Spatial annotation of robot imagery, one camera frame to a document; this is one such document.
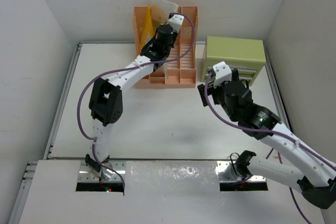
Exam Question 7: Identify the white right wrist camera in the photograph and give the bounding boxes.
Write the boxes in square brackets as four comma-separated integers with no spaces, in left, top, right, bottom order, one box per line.
[212,61,232,88]

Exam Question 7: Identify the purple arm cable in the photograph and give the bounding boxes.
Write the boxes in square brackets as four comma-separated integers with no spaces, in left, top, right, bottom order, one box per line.
[205,71,336,224]
[76,12,197,190]

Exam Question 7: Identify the orange plastic clipboard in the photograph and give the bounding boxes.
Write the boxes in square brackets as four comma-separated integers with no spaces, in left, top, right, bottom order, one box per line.
[140,4,155,50]

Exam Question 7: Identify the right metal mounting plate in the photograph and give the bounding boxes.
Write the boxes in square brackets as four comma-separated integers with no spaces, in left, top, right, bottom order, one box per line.
[215,160,267,184]

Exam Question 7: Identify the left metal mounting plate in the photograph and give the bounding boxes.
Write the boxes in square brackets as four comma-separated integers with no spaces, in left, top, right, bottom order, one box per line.
[77,160,126,183]

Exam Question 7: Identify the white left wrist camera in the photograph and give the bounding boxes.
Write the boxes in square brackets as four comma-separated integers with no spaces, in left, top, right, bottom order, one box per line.
[166,14,184,33]

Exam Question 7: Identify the clear mesh document pouch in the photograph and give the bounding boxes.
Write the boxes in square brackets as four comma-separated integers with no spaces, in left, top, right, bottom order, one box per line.
[150,0,179,72]

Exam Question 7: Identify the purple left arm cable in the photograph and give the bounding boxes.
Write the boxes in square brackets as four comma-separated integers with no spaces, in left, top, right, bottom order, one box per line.
[76,12,197,190]

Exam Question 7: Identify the pink plastic file organizer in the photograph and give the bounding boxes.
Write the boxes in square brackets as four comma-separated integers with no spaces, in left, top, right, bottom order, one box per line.
[133,6,198,89]

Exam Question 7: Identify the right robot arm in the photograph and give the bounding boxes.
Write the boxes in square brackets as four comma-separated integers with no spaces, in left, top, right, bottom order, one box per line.
[197,63,335,209]

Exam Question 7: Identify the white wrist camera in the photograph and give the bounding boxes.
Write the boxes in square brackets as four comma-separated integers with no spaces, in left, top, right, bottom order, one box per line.
[212,61,232,88]
[166,14,184,33]

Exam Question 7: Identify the green metal drawer box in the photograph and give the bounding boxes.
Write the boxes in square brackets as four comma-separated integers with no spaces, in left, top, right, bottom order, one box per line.
[201,36,266,85]

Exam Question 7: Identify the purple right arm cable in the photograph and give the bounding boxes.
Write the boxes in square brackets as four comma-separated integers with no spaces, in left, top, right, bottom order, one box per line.
[205,71,336,224]

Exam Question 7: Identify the metal mounting plate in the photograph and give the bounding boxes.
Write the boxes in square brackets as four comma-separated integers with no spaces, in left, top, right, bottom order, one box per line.
[215,160,267,184]
[77,160,126,183]

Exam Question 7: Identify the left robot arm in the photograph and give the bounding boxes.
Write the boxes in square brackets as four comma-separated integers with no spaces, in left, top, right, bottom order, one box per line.
[85,22,181,174]

